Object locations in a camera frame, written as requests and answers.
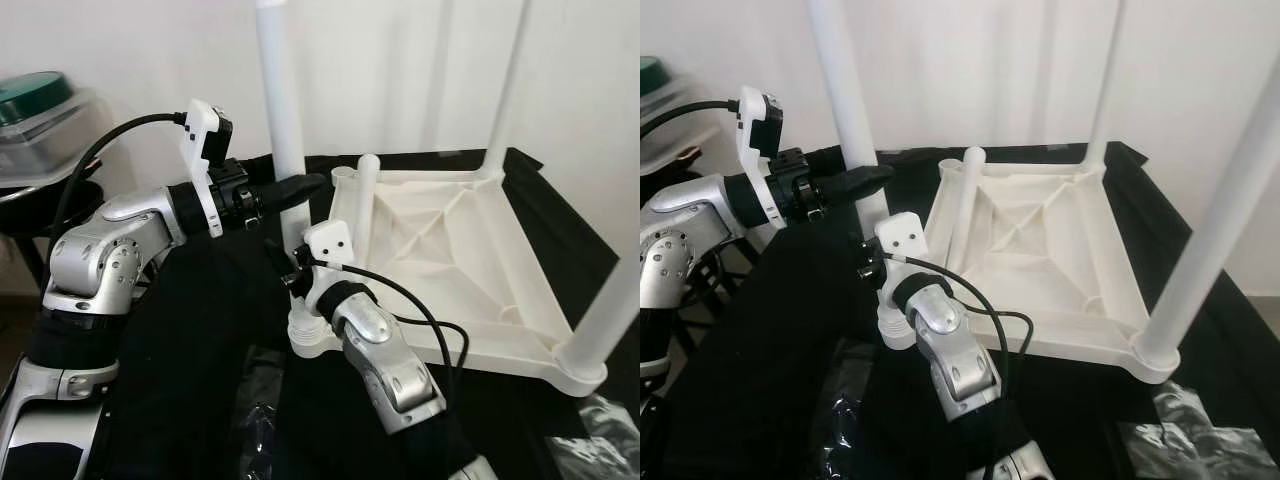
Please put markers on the white plastic table top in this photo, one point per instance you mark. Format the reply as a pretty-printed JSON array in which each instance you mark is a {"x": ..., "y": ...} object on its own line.
[
  {"x": 1050, "y": 270},
  {"x": 470, "y": 280}
]

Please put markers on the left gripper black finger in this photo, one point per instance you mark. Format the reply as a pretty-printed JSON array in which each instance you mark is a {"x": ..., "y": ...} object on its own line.
[
  {"x": 860, "y": 180},
  {"x": 295, "y": 188}
]

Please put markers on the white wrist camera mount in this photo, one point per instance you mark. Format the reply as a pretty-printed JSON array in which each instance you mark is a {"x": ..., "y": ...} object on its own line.
[
  {"x": 328, "y": 240},
  {"x": 750, "y": 150},
  {"x": 902, "y": 232},
  {"x": 200, "y": 150}
]

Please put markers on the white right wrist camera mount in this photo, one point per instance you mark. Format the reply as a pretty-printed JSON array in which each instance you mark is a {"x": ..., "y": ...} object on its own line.
[
  {"x": 328, "y": 240},
  {"x": 902, "y": 232}
]

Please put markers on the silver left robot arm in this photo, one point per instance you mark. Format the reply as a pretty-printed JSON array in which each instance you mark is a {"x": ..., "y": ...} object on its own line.
[
  {"x": 680, "y": 250},
  {"x": 100, "y": 260}
]

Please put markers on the clear plastic storage container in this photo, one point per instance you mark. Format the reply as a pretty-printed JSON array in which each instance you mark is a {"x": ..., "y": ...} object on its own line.
[
  {"x": 670, "y": 140},
  {"x": 50, "y": 145}
]

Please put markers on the black table cloth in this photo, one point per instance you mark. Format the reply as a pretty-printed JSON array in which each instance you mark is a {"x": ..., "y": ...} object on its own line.
[
  {"x": 200, "y": 340},
  {"x": 790, "y": 350}
]

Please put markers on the black wok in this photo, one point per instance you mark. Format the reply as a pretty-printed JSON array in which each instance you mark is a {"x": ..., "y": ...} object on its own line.
[{"x": 40, "y": 205}]

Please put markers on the dark green lid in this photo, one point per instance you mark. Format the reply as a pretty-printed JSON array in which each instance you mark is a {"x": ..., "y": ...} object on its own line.
[
  {"x": 652, "y": 80},
  {"x": 30, "y": 95}
]

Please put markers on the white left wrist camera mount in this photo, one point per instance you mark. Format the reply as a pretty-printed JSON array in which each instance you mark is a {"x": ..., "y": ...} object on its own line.
[
  {"x": 200, "y": 150},
  {"x": 750, "y": 150}
]

